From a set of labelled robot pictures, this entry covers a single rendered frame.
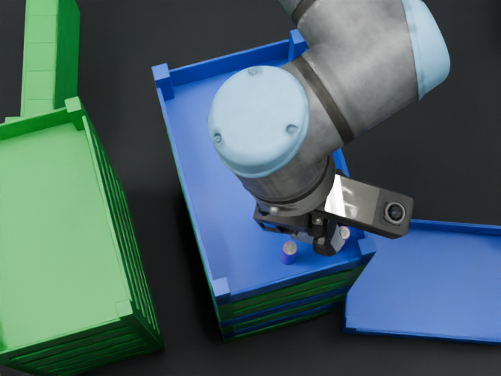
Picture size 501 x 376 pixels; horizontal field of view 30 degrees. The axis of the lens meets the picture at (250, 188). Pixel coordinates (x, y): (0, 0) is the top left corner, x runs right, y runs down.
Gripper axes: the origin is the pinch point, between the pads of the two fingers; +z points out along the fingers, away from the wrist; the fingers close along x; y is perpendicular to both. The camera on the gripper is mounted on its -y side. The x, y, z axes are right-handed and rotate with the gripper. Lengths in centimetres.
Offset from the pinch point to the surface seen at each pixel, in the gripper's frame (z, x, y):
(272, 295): 8.6, 7.8, 9.1
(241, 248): 3.2, 3.6, 13.0
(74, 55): 36, -33, 64
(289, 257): -0.1, 4.3, 5.7
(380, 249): 55, -12, 5
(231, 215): 2.6, -0.2, 15.2
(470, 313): 60, -4, -13
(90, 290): 6.0, 12.5, 33.0
